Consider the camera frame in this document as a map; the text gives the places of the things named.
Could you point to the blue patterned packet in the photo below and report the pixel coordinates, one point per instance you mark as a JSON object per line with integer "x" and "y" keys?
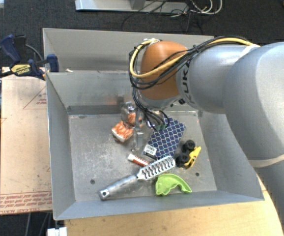
{"x": 166, "y": 139}

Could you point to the green dolphin-shaped mould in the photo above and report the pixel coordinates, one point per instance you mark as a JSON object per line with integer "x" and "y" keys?
{"x": 165, "y": 184}

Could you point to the grey metal bin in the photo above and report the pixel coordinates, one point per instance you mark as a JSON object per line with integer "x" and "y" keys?
{"x": 95, "y": 144}

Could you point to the black cylinder on white bracket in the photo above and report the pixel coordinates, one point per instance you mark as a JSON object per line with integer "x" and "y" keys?
{"x": 181, "y": 101}

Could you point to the yellow toy car, black wheels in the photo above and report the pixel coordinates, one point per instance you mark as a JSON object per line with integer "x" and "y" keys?
{"x": 193, "y": 155}

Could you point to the red and white small tube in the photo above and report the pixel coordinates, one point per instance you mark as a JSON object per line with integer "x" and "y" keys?
{"x": 137, "y": 159}

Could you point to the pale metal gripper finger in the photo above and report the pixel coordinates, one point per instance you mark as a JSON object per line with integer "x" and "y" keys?
{"x": 138, "y": 134}
{"x": 129, "y": 117}

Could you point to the small white piece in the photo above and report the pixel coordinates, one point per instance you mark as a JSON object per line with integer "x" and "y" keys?
{"x": 69, "y": 70}

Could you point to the brown cardboard board, red print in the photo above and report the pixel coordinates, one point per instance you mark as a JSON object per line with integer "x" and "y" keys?
{"x": 24, "y": 144}

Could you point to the silver hairbrush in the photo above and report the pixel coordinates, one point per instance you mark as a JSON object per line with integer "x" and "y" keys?
{"x": 154, "y": 168}

